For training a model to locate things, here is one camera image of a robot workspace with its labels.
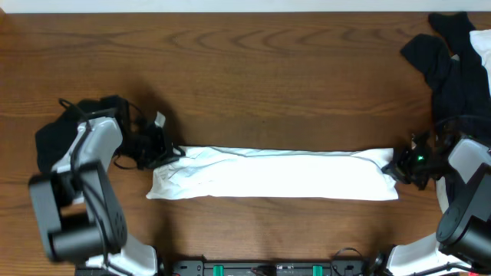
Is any dark navy garment pile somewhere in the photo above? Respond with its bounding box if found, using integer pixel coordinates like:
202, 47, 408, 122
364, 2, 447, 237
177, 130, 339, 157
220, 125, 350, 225
400, 12, 490, 139

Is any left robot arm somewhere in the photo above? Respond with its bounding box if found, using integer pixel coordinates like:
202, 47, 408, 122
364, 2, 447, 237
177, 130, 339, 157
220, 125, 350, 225
28, 96, 186, 276

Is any white t-shirt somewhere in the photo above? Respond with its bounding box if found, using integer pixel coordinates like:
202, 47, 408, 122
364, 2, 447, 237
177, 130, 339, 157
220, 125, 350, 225
147, 146, 398, 201

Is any white garment under pile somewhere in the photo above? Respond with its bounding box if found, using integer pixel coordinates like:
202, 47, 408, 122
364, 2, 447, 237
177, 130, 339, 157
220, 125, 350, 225
470, 29, 491, 94

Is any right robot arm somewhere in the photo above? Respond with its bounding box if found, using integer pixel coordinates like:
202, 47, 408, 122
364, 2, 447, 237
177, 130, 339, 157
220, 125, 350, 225
384, 137, 490, 275

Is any folded black garment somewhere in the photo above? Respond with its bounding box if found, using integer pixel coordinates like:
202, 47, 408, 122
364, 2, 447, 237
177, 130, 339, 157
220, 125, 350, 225
35, 96, 117, 173

